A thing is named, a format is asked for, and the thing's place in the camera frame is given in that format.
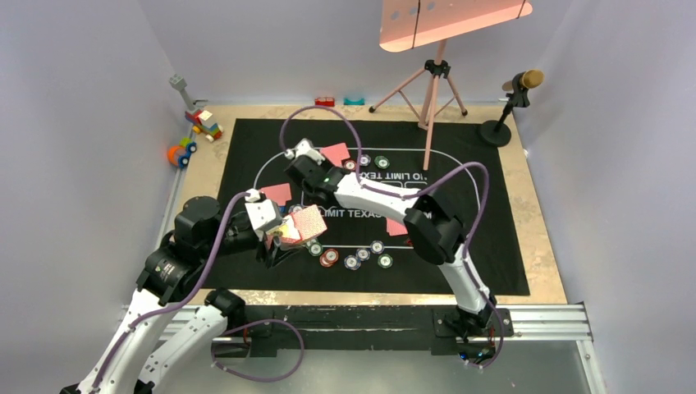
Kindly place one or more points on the colourful toy block train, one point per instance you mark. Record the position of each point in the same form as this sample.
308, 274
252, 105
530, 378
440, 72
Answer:
203, 121

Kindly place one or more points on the gold microphone on stand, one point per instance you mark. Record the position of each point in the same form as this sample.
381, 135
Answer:
497, 133

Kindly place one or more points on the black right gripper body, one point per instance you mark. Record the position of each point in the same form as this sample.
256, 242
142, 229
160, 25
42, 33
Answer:
310, 197

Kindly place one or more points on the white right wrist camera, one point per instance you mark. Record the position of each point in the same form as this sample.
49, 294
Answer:
305, 148

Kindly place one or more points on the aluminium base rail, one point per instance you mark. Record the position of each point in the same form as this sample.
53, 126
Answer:
411, 327

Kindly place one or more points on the red poker chip stack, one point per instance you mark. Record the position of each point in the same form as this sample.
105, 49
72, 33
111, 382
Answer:
328, 258

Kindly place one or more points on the black poker felt mat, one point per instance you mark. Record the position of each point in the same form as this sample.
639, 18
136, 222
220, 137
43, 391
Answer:
251, 158

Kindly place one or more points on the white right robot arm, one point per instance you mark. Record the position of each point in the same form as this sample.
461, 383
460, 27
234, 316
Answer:
437, 230

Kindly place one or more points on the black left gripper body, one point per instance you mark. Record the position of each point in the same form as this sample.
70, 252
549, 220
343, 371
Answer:
267, 253

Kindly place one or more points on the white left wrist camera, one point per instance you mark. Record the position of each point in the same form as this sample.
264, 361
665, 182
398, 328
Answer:
263, 213

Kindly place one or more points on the red toy block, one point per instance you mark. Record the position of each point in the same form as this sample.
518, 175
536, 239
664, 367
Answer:
325, 101

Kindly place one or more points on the orange toy wheel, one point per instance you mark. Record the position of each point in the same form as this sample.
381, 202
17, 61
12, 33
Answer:
179, 155

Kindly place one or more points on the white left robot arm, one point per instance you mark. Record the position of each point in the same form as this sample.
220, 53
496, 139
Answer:
136, 360

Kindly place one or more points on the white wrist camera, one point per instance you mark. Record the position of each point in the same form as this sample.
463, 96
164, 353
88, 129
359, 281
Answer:
305, 148
263, 213

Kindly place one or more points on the red playing card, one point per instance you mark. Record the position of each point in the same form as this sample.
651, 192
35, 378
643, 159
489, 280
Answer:
336, 153
280, 193
395, 228

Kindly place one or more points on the red playing card box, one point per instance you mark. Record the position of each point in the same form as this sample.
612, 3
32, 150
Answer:
301, 226

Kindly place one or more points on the pink music stand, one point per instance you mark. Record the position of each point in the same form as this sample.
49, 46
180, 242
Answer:
408, 25

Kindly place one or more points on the teal toy block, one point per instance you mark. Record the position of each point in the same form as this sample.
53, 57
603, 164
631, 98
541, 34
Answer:
353, 101

